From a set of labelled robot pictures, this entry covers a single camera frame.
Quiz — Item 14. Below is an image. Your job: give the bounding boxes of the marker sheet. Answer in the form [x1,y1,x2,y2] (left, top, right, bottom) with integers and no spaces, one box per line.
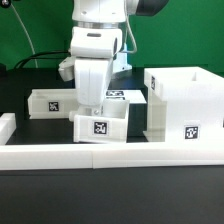
[106,90,146,104]

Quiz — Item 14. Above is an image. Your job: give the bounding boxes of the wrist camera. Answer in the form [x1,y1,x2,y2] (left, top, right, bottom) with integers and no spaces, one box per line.
[58,56,76,82]

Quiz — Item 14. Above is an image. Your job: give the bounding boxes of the white U-shaped fence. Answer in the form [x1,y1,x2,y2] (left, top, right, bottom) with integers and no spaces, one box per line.
[0,113,224,170]

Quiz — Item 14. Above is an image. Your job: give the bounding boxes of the black cables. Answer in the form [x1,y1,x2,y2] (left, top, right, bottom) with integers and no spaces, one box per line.
[13,49,73,70]

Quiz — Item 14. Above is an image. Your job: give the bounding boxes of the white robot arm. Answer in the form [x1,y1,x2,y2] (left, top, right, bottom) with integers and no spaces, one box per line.
[70,0,169,115]

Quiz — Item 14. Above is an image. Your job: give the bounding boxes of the white front drawer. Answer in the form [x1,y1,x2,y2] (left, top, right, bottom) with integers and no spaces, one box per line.
[69,99,129,143]

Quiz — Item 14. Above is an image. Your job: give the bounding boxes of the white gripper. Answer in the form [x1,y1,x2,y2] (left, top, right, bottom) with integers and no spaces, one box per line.
[74,58,113,116]

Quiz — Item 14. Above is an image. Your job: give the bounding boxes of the grey thin cable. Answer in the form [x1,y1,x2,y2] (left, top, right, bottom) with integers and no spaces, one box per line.
[9,3,40,69]

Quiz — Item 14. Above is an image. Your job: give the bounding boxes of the white drawer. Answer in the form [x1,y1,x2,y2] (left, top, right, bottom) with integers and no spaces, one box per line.
[69,99,129,143]
[28,89,78,119]

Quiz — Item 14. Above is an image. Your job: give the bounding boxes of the white drawer cabinet box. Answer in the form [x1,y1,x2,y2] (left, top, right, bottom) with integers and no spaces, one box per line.
[144,67,224,143]

